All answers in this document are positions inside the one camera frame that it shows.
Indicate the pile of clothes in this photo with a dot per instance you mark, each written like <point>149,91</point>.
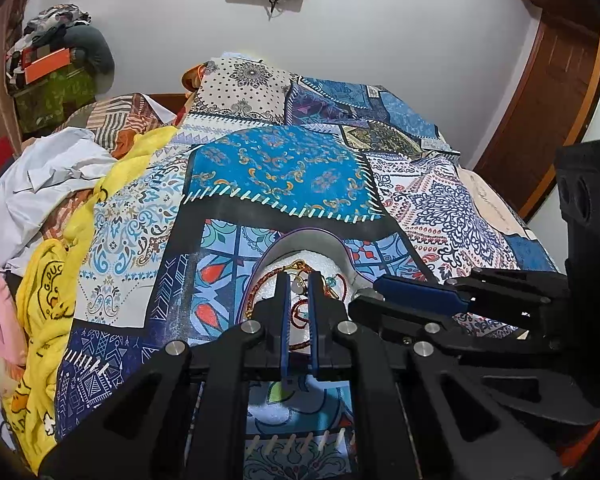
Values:
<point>40,30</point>

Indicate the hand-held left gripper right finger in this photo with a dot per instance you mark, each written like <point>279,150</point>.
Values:
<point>314,325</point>

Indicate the white crumpled cloth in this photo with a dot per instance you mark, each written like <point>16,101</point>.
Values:
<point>40,180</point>

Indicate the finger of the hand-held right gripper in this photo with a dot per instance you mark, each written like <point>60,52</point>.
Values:
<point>395,317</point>
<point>420,294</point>

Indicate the orange box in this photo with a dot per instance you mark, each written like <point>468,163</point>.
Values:
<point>45,66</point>

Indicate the brown striped curtain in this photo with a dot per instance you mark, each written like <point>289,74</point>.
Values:
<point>2,75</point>

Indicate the heart-shaped purple tin box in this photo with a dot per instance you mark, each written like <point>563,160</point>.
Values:
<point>310,247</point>

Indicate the brown wooden door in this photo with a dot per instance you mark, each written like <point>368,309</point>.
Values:
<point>545,85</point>

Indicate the yellow printed cloth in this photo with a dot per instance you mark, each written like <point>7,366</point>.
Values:
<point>50,300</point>

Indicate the blue patchwork blanket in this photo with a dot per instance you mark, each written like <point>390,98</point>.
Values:
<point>280,175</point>

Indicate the dark grey garment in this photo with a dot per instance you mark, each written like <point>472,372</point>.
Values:
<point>92,47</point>

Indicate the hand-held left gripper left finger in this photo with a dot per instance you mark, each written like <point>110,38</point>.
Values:
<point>283,325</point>

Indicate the orange cloth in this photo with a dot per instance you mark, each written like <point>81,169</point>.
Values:
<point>194,77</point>

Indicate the green patterned cloth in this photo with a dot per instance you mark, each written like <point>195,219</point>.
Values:
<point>55,100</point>

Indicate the orange striped blanket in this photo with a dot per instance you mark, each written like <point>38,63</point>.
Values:
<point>125,120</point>

